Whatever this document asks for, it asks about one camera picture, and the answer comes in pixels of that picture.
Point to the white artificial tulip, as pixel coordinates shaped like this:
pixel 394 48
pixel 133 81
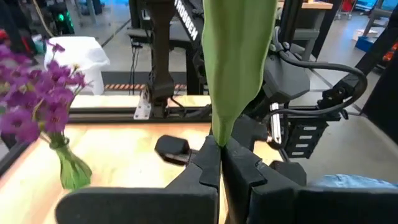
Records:
pixel 236 62

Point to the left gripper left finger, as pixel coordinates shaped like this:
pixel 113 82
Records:
pixel 205 171

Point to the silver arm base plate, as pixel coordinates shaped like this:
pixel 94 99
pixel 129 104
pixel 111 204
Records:
pixel 142 107

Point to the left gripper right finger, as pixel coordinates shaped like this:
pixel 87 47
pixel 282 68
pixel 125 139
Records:
pixel 239 174

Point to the black metal beam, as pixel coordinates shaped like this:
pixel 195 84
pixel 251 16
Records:
pixel 382 102

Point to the green glass vase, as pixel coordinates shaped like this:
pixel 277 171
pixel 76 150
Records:
pixel 73 171

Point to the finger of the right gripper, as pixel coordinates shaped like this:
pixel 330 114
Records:
pixel 287 174
pixel 172 149

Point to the purple artificial flower bunch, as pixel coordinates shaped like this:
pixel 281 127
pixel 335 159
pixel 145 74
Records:
pixel 46 93

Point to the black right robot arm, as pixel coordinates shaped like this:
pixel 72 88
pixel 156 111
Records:
pixel 160 46

